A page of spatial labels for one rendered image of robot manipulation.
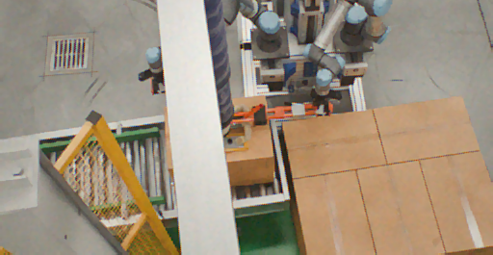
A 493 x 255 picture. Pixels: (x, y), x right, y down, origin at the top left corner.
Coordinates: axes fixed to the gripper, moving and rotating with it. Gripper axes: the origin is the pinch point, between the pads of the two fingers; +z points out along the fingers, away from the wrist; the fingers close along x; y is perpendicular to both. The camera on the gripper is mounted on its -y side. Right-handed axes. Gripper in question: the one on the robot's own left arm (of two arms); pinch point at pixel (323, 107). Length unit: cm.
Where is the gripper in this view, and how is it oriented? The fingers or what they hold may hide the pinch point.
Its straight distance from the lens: 342.2
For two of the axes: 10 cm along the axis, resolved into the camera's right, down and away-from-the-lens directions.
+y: -9.9, 1.2, -0.1
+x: 1.1, 8.8, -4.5
